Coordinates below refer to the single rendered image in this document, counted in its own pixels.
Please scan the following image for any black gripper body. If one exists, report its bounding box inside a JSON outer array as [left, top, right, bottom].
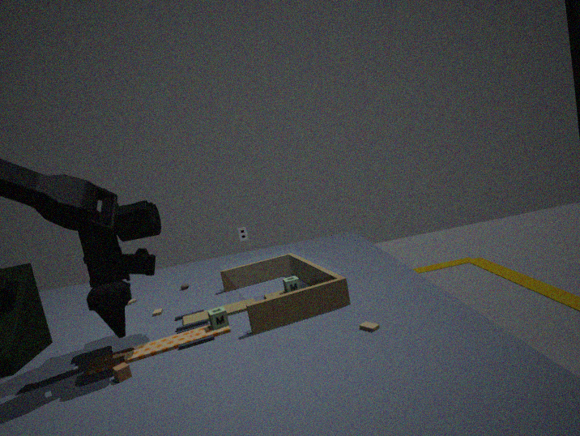
[[83, 243, 132, 311]]

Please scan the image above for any small brown cube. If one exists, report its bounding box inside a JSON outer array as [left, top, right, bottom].
[[112, 362, 132, 383]]

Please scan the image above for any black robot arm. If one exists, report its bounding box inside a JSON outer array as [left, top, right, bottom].
[[0, 159, 161, 313]]

